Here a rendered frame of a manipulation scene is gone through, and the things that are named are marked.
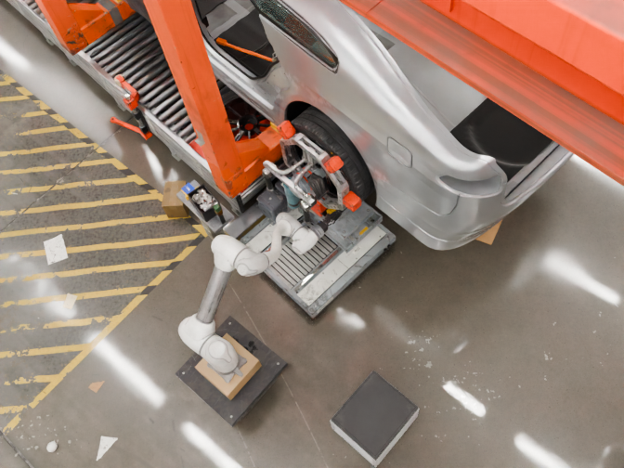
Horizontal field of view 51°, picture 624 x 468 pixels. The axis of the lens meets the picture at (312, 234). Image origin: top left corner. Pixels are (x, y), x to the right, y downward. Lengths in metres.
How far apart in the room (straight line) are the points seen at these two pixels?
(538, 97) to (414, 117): 1.64
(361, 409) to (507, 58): 2.69
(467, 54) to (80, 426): 3.69
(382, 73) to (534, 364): 2.21
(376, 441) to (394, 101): 1.91
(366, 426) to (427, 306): 1.03
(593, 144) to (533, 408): 3.04
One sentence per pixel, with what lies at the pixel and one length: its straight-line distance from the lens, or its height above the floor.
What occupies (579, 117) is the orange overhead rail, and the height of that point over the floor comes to 3.00.
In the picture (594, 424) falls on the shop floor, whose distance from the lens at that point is 4.52.
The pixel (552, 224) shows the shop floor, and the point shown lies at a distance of 4.99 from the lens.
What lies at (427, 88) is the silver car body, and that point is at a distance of 4.25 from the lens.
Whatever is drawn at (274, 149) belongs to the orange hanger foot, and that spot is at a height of 0.67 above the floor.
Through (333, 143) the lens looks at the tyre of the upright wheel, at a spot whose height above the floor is 1.16.
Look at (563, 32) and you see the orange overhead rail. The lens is 1.10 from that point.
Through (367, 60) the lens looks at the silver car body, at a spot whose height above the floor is 1.79.
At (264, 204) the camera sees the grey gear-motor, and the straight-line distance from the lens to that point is 4.53.
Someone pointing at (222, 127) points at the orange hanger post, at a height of 1.21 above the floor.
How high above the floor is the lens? 4.22
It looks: 61 degrees down
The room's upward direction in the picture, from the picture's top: 10 degrees counter-clockwise
